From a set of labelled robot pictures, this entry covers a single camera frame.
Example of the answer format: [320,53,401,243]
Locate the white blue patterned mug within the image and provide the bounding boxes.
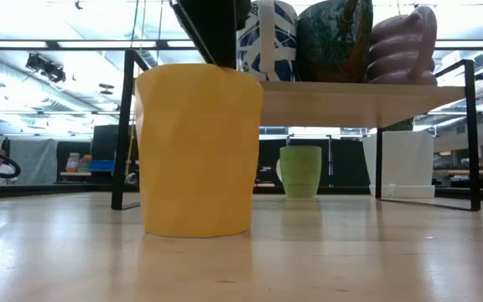
[236,0,299,83]

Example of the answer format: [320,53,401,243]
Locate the purple ribbed mug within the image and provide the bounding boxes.
[366,5,439,86]

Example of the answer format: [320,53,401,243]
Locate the wooden shelf riser black legs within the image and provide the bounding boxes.
[111,49,481,212]

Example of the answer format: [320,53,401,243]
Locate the black ceiling mounted device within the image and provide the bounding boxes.
[25,53,67,84]

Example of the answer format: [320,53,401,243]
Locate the blue storage bin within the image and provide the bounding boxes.
[89,159,116,172]

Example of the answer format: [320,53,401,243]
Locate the dark teal glazed mug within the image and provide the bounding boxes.
[296,0,375,84]

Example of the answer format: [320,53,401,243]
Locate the black metal table frame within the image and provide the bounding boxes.
[0,183,483,202]

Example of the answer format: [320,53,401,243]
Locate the yellow-orange faceted mug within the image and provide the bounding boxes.
[134,62,265,239]

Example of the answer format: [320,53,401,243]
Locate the green mug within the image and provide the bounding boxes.
[275,145,323,200]

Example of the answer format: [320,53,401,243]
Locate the white hexagonal planter pot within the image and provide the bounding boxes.
[361,129,436,200]

